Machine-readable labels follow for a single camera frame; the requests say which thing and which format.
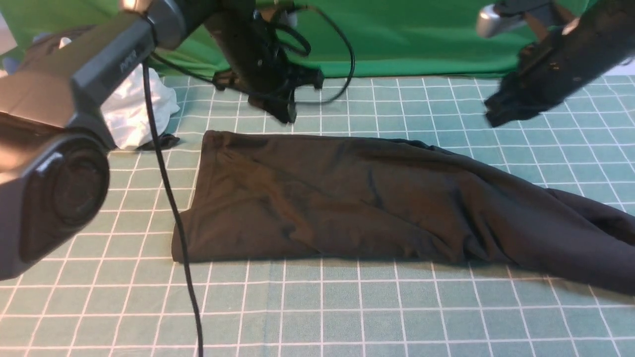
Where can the dark gray crumpled garment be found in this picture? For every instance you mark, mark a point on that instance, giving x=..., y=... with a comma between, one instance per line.
x=47, y=43

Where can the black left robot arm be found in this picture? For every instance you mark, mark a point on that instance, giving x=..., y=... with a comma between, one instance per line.
x=54, y=140

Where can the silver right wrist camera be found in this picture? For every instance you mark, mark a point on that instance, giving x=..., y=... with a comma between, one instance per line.
x=506, y=15

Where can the white crumpled shirt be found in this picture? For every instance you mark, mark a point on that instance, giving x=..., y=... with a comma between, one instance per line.
x=125, y=112

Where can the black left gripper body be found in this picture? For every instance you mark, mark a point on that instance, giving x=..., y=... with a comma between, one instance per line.
x=255, y=46

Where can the green backdrop cloth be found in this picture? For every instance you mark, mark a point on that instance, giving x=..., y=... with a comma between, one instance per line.
x=389, y=37

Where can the dark gray long-sleeved shirt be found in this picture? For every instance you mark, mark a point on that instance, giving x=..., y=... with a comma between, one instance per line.
x=300, y=196

